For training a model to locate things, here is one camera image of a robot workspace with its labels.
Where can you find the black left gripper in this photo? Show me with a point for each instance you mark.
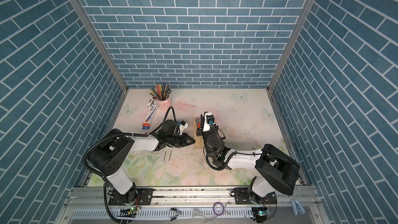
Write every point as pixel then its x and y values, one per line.
pixel 184 138

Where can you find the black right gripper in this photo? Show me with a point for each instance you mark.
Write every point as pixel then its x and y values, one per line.
pixel 200 132

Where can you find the red black claw hammer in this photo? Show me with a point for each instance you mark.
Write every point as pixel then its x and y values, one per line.
pixel 199 122

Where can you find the light wooden nail block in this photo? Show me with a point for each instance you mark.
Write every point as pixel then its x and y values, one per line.
pixel 199 143

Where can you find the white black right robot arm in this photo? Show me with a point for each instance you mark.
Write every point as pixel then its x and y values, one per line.
pixel 278 171

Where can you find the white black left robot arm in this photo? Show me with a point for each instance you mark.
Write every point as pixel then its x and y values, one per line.
pixel 106 157

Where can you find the pink metal pencil bucket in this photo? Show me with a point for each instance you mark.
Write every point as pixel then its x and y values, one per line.
pixel 164 104

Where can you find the white blue pencil box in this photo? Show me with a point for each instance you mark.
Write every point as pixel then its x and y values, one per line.
pixel 150 116

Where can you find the bundle of coloured pencils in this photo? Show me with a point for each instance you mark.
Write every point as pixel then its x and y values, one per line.
pixel 161 92

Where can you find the grey blue clamp tool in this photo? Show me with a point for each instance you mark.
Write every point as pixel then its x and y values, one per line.
pixel 297 207

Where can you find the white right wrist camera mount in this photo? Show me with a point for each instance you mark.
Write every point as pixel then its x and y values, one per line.
pixel 208 121

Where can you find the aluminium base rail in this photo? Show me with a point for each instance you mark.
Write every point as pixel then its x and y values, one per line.
pixel 162 203

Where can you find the aluminium corner post right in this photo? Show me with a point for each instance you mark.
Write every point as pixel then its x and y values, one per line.
pixel 292 40

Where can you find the aluminium corner post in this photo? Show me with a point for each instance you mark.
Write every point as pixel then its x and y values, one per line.
pixel 83 16
pixel 292 40

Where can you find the aluminium corner post left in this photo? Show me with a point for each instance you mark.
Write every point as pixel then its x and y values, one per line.
pixel 83 16

